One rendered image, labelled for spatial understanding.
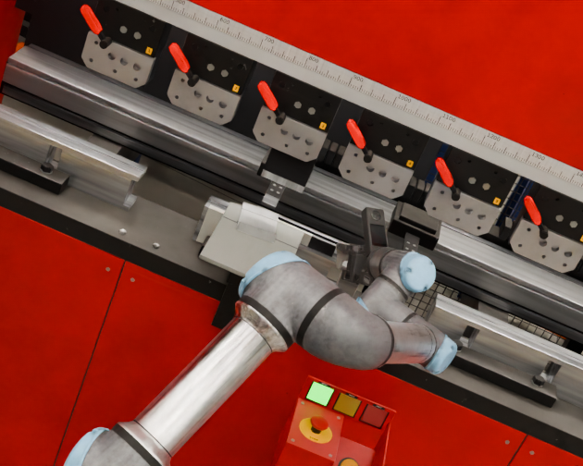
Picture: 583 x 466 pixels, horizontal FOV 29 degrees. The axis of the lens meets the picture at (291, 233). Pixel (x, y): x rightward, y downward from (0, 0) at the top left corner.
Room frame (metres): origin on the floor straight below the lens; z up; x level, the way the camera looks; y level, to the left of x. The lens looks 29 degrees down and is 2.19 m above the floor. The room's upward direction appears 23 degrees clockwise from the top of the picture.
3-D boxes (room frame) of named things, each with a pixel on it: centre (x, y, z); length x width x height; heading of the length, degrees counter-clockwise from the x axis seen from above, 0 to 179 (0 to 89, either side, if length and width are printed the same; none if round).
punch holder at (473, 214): (2.23, -0.31, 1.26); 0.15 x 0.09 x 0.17; 90
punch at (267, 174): (2.23, 0.06, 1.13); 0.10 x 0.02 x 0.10; 90
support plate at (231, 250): (2.08, 0.06, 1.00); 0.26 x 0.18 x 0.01; 0
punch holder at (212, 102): (2.23, 0.29, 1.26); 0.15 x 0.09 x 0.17; 90
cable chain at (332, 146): (2.63, -0.14, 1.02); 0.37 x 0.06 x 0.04; 90
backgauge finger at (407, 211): (2.39, -0.27, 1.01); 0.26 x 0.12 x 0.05; 0
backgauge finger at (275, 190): (2.40, 0.07, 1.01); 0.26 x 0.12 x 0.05; 0
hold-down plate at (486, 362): (2.17, -0.54, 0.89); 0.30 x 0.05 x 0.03; 90
